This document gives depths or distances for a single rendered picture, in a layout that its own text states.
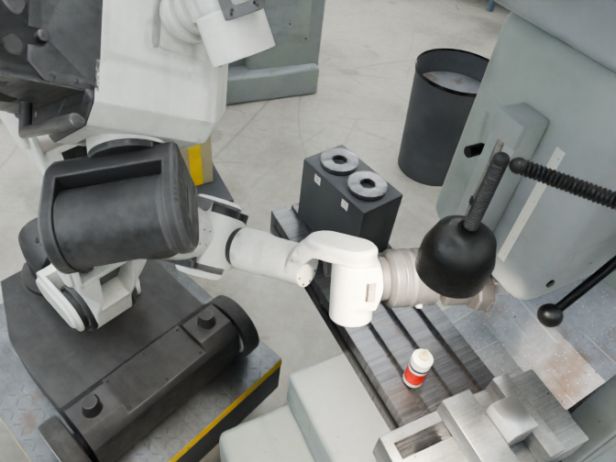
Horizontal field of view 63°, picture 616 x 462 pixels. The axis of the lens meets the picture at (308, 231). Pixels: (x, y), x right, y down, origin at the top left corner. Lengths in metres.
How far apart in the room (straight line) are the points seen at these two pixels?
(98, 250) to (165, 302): 1.00
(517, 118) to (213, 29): 0.31
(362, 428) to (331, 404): 0.08
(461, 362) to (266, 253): 0.53
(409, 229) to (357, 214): 1.60
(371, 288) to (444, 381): 0.42
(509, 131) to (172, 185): 0.35
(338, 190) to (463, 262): 0.68
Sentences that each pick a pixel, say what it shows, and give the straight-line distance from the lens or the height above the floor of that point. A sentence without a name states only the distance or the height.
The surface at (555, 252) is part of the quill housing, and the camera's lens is 0.64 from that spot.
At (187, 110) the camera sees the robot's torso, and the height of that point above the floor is 1.50.
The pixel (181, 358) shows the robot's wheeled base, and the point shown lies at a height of 0.59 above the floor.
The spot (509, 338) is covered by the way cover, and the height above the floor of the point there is 0.87.
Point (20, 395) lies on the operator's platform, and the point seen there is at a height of 0.40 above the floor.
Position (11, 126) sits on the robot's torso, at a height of 1.32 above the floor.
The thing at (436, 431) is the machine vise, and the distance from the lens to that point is 0.96.
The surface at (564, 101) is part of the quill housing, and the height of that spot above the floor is 1.57.
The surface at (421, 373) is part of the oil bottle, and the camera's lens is 1.02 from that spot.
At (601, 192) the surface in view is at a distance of 0.44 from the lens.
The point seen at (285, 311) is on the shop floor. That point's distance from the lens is 2.22.
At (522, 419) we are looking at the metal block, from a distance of 0.95.
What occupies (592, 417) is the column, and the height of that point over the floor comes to 0.75.
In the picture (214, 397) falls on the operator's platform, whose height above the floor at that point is 0.40.
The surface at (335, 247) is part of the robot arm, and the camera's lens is 0.71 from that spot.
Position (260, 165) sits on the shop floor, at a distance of 2.92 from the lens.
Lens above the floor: 1.81
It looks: 45 degrees down
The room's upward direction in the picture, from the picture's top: 8 degrees clockwise
